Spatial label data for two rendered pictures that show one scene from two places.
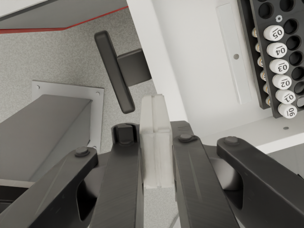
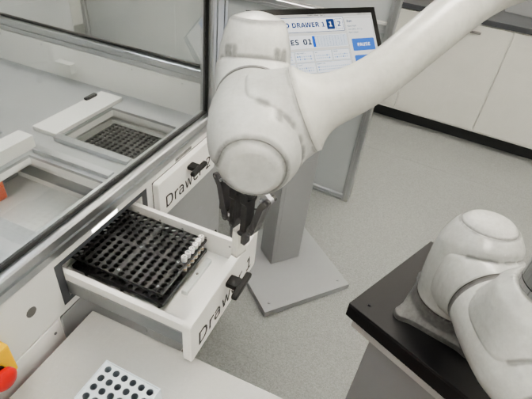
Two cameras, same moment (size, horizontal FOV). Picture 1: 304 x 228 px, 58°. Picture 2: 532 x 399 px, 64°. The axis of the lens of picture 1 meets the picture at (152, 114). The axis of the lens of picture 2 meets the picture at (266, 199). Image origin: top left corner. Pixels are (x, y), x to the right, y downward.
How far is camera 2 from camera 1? 70 cm
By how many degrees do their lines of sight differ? 38
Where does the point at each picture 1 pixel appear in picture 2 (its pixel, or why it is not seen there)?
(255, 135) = (217, 243)
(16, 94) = not seen: outside the picture
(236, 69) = (201, 270)
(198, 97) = not seen: hidden behind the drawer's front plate
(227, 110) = (218, 263)
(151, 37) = (219, 277)
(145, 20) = (216, 282)
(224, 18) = (188, 286)
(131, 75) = (237, 279)
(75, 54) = not seen: outside the picture
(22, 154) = (374, 381)
